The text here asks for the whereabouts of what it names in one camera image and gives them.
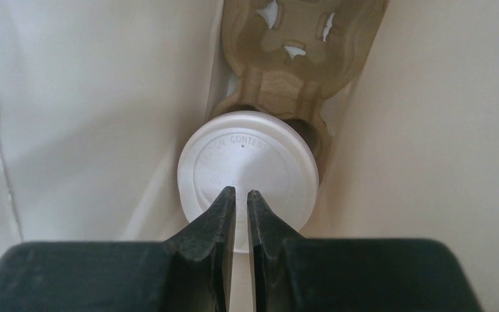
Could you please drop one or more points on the lifted pulp cup carrier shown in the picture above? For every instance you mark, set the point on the lifted pulp cup carrier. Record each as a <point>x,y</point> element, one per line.
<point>290,67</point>

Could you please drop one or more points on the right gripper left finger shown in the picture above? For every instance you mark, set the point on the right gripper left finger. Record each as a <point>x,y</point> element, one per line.
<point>191,271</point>

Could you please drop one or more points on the brown paper bag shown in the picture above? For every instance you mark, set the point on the brown paper bag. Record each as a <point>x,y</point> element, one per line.
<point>98,98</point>

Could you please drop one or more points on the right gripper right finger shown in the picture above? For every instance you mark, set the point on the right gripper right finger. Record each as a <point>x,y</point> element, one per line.
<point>293,273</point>

